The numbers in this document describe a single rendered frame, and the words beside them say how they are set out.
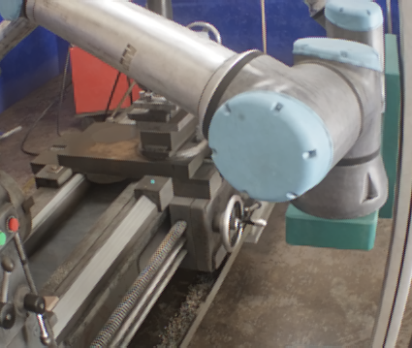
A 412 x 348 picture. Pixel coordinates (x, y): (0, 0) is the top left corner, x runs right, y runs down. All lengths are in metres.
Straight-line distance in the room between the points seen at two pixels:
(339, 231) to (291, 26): 4.92
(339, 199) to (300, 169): 0.22
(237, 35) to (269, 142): 5.26
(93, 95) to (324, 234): 4.05
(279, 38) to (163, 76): 5.06
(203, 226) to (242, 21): 4.08
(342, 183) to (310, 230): 0.10
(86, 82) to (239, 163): 4.14
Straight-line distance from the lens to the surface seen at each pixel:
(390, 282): 1.20
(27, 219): 1.50
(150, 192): 1.96
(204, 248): 2.08
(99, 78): 4.81
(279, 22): 5.80
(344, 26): 1.31
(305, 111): 0.70
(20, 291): 1.25
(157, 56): 0.82
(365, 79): 0.86
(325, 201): 0.92
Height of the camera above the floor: 1.80
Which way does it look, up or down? 27 degrees down
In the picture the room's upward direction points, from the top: 4 degrees counter-clockwise
